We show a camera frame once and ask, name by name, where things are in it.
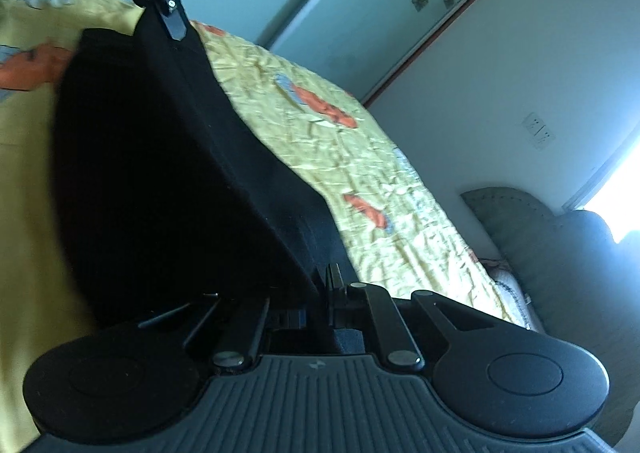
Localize black pants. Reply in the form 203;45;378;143
51;11;357;331

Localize yellow floral bedspread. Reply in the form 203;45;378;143
1;0;523;452

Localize grey striped pillow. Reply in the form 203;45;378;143
480;259;546;334

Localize dark upholstered headboard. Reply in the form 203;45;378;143
462;187;639;452

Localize bright window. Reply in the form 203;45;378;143
584;127;639;243

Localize white wall socket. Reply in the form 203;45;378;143
522;113;555;150

